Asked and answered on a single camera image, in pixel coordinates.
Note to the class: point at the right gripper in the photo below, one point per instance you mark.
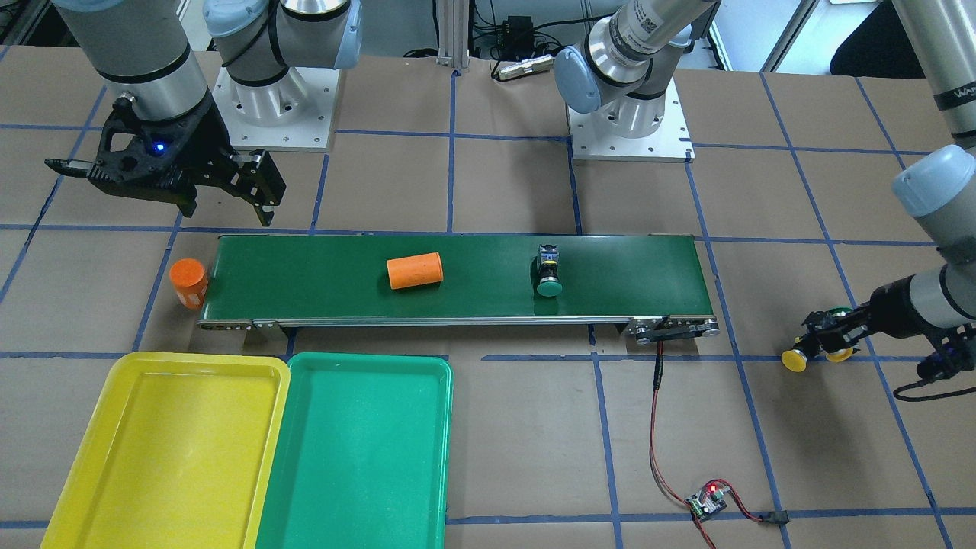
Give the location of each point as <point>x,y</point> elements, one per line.
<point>210,142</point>

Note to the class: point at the yellow plastic tray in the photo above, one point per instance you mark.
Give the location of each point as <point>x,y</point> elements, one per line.
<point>177,454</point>

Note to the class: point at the aluminium frame post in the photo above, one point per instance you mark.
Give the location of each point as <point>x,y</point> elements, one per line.
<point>453,33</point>

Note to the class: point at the orange cylinder with 4680 print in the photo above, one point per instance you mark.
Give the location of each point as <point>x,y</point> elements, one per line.
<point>189,279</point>

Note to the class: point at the small motor controller board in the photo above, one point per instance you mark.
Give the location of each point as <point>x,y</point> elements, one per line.
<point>707,502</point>

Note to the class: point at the green plastic tray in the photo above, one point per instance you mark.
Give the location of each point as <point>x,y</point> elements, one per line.
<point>363,454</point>

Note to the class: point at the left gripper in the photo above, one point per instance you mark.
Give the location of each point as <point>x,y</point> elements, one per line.
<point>892,302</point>

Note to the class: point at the plain orange cylinder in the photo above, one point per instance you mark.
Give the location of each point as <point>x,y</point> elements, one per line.
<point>415,270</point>

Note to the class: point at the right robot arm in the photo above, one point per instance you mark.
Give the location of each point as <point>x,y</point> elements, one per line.
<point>141,50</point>

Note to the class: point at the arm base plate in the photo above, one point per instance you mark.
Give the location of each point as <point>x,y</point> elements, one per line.
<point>295,114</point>
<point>631,129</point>

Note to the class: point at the green conveyor belt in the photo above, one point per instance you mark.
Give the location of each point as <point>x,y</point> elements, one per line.
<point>651,287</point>

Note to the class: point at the yellow push button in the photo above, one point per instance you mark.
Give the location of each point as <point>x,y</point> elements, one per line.
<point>841,355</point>
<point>796,357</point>

